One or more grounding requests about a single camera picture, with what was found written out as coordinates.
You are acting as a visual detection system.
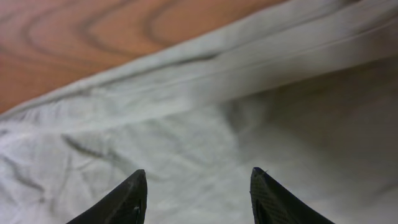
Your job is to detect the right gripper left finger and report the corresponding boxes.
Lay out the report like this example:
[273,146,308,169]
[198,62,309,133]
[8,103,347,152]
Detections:
[67,169,147,224]

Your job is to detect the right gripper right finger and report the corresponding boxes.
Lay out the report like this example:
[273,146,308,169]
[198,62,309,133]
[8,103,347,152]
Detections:
[250,167,334,224]

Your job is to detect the khaki green shorts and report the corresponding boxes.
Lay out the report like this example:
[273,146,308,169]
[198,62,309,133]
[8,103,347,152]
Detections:
[1,1,397,223]

